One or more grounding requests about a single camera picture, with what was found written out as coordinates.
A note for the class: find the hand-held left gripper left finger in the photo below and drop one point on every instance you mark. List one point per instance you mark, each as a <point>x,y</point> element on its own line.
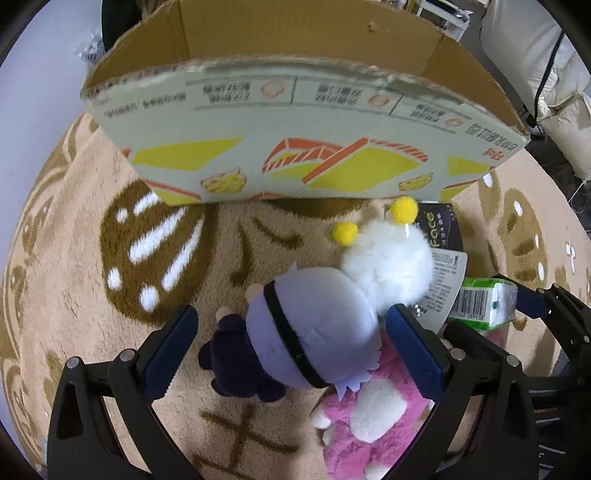
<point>170,351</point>

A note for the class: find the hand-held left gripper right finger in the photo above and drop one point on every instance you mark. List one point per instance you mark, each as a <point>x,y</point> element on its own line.
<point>417,356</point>

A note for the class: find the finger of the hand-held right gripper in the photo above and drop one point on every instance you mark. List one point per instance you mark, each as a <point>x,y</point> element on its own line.
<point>532,302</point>
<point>475,339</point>

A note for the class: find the pink plush toy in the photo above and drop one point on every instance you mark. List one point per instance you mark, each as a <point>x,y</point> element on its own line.
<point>369,429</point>

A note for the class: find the white fluffy plush toy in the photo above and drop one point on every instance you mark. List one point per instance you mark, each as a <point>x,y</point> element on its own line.
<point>390,265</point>

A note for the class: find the purple-haired plush doll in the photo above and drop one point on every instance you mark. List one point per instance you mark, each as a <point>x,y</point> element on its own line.
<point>304,327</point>

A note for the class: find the printed cardboard box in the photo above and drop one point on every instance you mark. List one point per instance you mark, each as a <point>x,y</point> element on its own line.
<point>295,124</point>

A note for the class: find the green tissue pack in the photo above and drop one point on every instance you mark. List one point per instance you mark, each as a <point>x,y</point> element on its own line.
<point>485,302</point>

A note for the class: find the black packet with white label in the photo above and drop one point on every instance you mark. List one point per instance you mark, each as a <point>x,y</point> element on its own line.
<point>438,230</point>

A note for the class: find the beige patterned rug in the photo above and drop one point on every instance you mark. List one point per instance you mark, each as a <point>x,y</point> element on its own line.
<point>87,258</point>

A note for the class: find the cream cushion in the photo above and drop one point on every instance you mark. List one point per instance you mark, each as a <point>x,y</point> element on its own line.
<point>570,129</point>

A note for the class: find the large white cushion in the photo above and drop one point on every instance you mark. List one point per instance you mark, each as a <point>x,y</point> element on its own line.
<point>517,41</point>

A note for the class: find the white rack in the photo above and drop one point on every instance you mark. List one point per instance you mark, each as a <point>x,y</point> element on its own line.
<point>438,14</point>

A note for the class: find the clear plastic bag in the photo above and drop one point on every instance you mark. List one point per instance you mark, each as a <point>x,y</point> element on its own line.
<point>90,46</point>

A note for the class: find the black chair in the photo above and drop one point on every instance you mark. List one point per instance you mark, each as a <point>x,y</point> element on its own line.
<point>115,23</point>

